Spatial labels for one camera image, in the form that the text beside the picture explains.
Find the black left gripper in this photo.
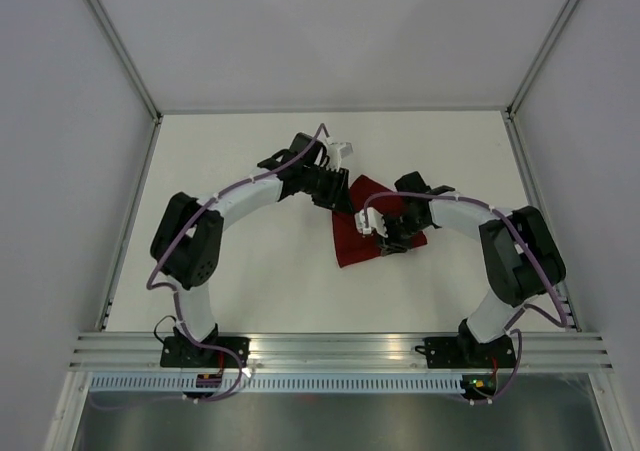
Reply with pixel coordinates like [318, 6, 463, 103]
[301, 166, 356, 217]

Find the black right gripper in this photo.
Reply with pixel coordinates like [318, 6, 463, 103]
[374, 211, 429, 257]

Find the red cloth napkin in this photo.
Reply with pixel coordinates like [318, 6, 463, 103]
[330, 174, 430, 269]

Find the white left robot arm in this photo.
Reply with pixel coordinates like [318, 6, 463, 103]
[146, 126, 353, 367]

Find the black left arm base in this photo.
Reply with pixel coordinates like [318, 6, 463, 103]
[160, 335, 250, 369]

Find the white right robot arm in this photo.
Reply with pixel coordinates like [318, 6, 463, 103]
[357, 172, 568, 366]

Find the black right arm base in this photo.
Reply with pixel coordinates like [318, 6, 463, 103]
[414, 336, 516, 370]

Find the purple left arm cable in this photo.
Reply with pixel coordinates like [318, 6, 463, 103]
[89, 123, 331, 411]

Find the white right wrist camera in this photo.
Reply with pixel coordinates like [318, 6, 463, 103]
[354, 207, 388, 237]

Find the aluminium frame post right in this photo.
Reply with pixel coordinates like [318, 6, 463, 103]
[504, 0, 601, 122]

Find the aluminium frame post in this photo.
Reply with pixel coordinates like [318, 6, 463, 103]
[69, 0, 164, 122]
[504, 0, 601, 122]

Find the white slotted cable duct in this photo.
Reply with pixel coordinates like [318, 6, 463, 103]
[89, 372, 463, 394]

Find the aluminium front rail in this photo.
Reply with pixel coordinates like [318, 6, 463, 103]
[68, 332, 613, 374]

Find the aluminium frame post left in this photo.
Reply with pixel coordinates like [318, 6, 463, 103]
[69, 0, 164, 122]

